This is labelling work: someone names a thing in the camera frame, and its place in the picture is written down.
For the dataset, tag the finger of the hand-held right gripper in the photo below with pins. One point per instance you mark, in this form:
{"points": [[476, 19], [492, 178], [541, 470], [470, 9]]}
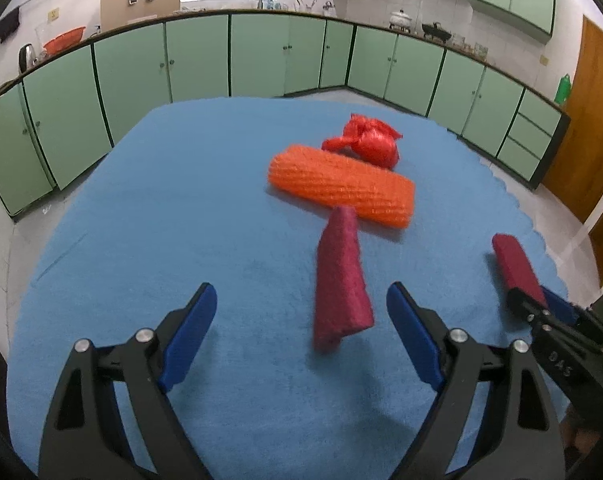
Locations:
{"points": [[561, 305], [529, 312]]}

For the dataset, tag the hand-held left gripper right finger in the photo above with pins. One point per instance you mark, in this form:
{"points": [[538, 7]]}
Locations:
{"points": [[416, 335]]}

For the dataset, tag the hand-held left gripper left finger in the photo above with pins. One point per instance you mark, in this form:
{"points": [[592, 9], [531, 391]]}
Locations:
{"points": [[191, 335]]}

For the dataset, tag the dark red foam net sleeve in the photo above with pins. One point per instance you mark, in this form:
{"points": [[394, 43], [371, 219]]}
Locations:
{"points": [[516, 265], [341, 285]]}

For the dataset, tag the blue tablecloth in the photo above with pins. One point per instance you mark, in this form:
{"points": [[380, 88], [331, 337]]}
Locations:
{"points": [[156, 210]]}

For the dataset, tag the orange foam net sleeve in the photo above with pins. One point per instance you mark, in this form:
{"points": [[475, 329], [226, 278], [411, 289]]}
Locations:
{"points": [[341, 185]]}

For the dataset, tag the wooden door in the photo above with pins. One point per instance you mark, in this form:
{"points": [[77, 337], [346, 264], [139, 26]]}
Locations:
{"points": [[586, 120]]}

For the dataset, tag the red plastic bag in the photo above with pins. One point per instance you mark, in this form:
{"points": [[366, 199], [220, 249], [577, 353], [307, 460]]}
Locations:
{"points": [[376, 145]]}

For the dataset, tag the green bottle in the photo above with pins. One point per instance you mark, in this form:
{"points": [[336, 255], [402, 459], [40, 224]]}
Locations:
{"points": [[563, 91]]}

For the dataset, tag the green base cabinets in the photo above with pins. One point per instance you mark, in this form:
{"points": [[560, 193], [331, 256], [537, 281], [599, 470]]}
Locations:
{"points": [[131, 70]]}

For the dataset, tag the group of glass jars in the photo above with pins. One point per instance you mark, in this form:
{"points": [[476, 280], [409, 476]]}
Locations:
{"points": [[469, 47]]}

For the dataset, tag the black wok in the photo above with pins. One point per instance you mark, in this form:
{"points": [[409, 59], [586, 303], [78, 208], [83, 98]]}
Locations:
{"points": [[436, 31]]}

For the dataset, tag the white cooking pot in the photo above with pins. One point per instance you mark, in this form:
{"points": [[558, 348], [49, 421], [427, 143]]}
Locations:
{"points": [[400, 20]]}

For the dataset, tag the red basin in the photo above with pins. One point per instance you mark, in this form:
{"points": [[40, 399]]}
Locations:
{"points": [[65, 42]]}

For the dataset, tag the steel kettle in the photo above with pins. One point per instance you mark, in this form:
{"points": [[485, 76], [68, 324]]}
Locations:
{"points": [[27, 57]]}

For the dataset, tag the wooden board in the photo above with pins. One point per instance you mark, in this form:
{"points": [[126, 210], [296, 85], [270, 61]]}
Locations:
{"points": [[113, 10]]}

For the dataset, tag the dark cloth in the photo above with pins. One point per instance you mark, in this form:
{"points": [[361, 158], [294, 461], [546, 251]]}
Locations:
{"points": [[7, 25]]}

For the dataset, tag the wall socket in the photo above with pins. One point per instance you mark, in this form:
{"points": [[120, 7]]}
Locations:
{"points": [[54, 14]]}

